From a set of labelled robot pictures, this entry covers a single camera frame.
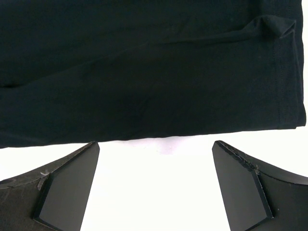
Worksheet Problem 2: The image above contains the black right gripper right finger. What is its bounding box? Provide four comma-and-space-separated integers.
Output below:
212, 141, 308, 231

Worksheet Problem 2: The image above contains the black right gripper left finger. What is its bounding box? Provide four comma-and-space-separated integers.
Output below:
0, 141, 100, 231

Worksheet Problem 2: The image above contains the black t-shirt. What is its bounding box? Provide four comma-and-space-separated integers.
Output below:
0, 0, 306, 148

